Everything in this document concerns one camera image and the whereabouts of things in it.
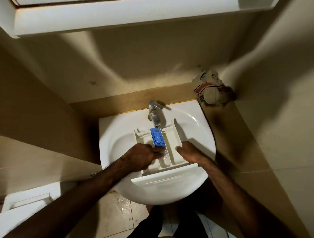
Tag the person's right forearm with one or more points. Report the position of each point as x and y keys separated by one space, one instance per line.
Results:
x=233 y=201

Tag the white toilet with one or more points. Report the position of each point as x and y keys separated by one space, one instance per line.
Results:
x=24 y=201

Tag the chrome faucet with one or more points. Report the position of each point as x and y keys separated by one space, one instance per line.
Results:
x=154 y=115

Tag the person's black shorts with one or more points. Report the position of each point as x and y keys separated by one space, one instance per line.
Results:
x=152 y=225

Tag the white cabinet side shelf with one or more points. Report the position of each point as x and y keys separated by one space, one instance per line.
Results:
x=257 y=3

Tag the white ceramic sink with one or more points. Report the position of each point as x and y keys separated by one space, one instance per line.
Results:
x=171 y=193

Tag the person's left forearm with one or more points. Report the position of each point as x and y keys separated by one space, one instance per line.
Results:
x=68 y=203

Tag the white mirror cabinet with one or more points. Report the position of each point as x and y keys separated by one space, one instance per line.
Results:
x=122 y=17

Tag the person's left hand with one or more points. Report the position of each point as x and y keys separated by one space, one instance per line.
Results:
x=139 y=157

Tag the white detergent drawer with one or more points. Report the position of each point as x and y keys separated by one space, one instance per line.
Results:
x=166 y=177

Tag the crumpled beige striped rag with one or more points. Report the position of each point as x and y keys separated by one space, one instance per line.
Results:
x=211 y=93

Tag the person's right hand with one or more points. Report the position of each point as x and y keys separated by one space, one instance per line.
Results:
x=193 y=154

